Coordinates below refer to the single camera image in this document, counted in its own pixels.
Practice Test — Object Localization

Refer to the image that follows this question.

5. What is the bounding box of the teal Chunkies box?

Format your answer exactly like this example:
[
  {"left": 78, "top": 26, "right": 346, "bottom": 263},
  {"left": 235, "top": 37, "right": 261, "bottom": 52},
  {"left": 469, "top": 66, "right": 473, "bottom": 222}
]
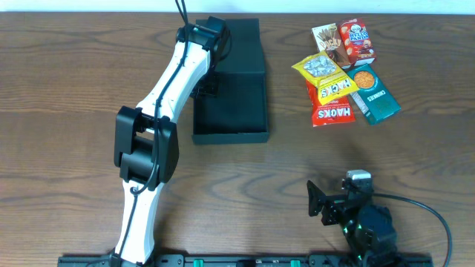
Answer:
[{"left": 347, "top": 65, "right": 401, "bottom": 125}]

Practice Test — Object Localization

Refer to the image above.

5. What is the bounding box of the red Hacks candy bag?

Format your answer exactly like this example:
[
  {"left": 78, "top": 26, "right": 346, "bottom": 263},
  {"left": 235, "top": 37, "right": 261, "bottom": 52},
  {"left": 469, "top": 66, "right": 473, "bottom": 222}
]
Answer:
[{"left": 306, "top": 81, "right": 356, "bottom": 127}]

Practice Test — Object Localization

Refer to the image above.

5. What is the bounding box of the black gift box with lid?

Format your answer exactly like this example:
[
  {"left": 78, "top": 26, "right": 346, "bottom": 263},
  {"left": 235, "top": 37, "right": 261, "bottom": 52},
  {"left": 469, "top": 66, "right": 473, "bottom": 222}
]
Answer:
[{"left": 192, "top": 19, "right": 269, "bottom": 145}]

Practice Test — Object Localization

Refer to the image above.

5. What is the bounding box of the yellow Hacks candy bag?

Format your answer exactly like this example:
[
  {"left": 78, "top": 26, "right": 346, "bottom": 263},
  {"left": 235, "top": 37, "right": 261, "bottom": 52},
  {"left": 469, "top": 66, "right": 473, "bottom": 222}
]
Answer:
[{"left": 292, "top": 51, "right": 359, "bottom": 105}]

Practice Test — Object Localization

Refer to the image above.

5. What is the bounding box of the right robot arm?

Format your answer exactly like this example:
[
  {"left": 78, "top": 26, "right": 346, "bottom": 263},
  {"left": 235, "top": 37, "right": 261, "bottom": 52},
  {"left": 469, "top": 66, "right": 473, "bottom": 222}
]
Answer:
[{"left": 307, "top": 178, "right": 407, "bottom": 267}]

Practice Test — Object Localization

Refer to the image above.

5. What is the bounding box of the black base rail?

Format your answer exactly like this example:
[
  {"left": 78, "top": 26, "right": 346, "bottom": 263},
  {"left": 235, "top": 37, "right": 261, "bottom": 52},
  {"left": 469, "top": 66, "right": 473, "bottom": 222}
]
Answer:
[{"left": 57, "top": 253, "right": 434, "bottom": 267}]

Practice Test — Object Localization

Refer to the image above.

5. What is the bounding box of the red Hello Panda box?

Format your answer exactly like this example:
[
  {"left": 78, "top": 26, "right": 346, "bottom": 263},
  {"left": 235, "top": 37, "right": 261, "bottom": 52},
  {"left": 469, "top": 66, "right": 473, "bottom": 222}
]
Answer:
[{"left": 338, "top": 18, "right": 377, "bottom": 67}]

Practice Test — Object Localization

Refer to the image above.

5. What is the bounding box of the brown Pocky box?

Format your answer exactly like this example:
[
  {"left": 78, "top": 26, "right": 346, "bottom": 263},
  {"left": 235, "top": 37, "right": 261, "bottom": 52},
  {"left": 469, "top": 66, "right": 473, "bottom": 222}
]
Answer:
[{"left": 311, "top": 23, "right": 351, "bottom": 70}]

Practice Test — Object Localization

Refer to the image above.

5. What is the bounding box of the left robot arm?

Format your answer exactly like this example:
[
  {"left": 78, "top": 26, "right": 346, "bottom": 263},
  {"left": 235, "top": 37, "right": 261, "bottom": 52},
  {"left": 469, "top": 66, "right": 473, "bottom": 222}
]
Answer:
[{"left": 108, "top": 16, "right": 230, "bottom": 266}]

